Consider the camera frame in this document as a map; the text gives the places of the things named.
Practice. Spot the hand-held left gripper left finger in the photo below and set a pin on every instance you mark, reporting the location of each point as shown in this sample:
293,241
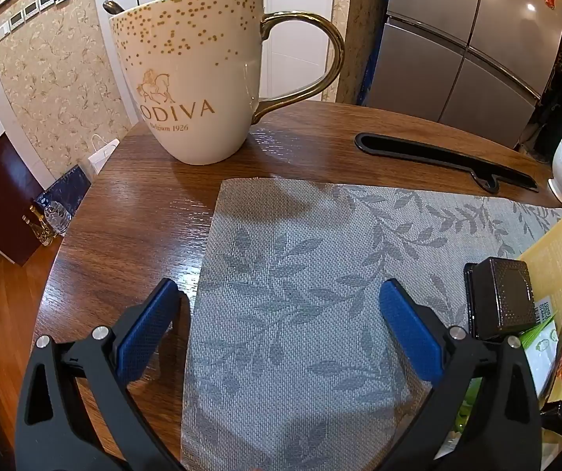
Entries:
146,325

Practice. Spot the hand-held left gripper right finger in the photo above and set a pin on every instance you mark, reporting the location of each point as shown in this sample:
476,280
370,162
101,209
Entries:
411,329

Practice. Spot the small black textured box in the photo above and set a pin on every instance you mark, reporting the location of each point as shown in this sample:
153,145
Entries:
499,299

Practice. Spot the grey leaf-pattern placemat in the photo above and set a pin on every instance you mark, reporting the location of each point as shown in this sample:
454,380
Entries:
310,279

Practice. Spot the green snack bag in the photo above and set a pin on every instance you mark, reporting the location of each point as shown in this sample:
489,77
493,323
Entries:
541,348

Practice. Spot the clear glass bottle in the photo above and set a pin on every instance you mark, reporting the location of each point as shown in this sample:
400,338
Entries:
57,218

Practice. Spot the dark blue gift box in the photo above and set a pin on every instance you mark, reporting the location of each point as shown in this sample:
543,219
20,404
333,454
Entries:
65,189

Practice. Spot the white paper bag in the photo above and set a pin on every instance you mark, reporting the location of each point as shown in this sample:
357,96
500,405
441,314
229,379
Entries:
101,157

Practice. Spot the dark red cabinet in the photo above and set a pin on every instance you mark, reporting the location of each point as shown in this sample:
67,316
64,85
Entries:
1,206

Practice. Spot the blue plastic panel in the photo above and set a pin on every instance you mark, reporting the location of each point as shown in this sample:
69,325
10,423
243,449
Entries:
376,59

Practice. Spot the silver refrigerator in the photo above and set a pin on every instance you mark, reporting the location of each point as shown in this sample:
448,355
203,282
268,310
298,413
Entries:
457,44

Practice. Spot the metal spoon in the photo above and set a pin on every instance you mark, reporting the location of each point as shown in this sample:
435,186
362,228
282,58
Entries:
112,7

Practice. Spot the row of wall switches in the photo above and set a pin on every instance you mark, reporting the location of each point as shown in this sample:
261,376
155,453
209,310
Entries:
30,10

